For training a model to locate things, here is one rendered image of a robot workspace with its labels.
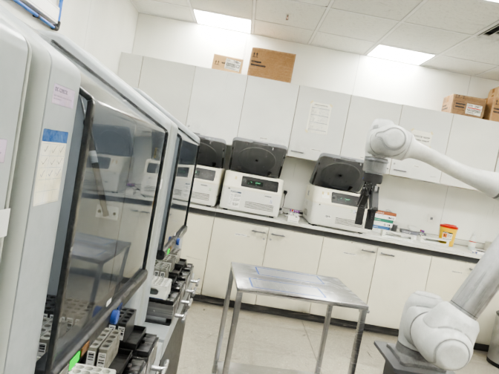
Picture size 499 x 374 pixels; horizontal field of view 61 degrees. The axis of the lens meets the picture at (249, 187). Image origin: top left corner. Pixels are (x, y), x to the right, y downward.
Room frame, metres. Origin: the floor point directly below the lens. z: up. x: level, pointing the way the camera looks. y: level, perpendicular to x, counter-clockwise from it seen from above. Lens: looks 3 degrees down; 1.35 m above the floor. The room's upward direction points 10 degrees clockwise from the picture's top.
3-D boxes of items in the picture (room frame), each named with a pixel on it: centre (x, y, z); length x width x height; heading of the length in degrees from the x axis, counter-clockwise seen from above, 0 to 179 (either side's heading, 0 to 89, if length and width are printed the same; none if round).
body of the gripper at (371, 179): (1.65, -0.47, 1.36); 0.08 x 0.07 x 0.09; 1
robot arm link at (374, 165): (1.65, -0.47, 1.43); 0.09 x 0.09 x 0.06
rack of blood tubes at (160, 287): (1.53, 0.37, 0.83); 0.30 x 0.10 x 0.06; 91
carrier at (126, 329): (1.13, 0.26, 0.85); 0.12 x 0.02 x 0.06; 2
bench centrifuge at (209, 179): (4.13, 0.56, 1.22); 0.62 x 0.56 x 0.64; 179
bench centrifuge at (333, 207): (4.16, -0.88, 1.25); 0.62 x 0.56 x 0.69; 1
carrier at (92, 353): (0.98, 0.28, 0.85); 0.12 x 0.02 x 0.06; 1
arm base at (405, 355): (1.68, -0.78, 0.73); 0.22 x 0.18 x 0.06; 1
